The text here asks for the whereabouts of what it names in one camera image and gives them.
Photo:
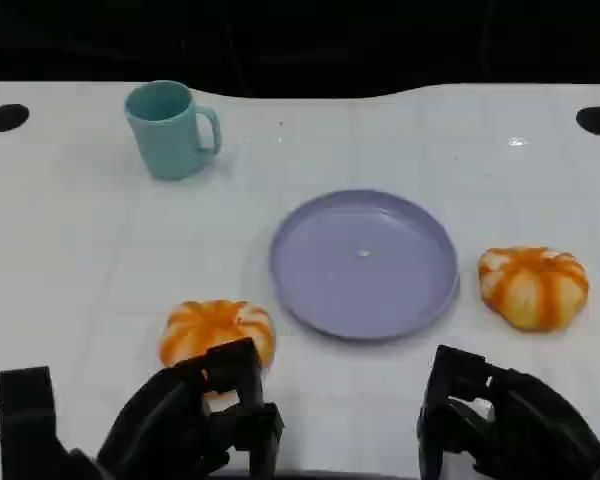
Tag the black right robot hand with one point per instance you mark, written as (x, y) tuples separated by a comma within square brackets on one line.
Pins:
[(525, 425)]

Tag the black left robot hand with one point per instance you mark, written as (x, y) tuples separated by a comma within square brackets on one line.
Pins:
[(165, 425)]

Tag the orange white toy bread roll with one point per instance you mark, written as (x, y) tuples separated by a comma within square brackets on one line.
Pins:
[(215, 325), (532, 287)]

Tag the lilac plate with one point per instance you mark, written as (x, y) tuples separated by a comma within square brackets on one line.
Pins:
[(362, 265)]

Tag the pale green mug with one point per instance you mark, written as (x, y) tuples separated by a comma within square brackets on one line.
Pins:
[(165, 135)]

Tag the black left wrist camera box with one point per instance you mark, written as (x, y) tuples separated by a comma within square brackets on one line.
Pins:
[(25, 415)]

